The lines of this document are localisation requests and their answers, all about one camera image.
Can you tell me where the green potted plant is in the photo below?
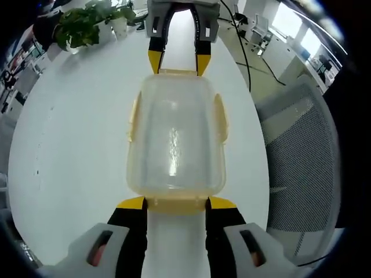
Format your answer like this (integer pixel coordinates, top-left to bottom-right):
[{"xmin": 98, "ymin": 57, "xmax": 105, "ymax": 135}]
[{"xmin": 54, "ymin": 0, "xmax": 137, "ymax": 56}]

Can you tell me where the black cable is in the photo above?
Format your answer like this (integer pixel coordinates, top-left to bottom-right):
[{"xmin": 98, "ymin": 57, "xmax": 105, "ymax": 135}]
[{"xmin": 219, "ymin": 0, "xmax": 252, "ymax": 91}]

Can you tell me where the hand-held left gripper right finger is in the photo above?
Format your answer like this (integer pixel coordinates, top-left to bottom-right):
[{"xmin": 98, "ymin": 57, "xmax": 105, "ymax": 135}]
[{"xmin": 204, "ymin": 195, "xmax": 317, "ymax": 278}]

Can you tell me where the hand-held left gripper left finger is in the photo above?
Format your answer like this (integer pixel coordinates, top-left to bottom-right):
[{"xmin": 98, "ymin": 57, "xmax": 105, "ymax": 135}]
[{"xmin": 37, "ymin": 195, "xmax": 148, "ymax": 278}]

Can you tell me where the grey mesh office chair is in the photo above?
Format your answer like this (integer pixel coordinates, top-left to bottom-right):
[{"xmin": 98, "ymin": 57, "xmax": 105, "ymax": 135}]
[{"xmin": 254, "ymin": 74, "xmax": 342, "ymax": 268}]

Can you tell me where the clear box with yellow buckles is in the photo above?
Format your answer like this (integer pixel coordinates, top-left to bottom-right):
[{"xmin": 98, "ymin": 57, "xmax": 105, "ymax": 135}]
[{"xmin": 125, "ymin": 68, "xmax": 230, "ymax": 217}]

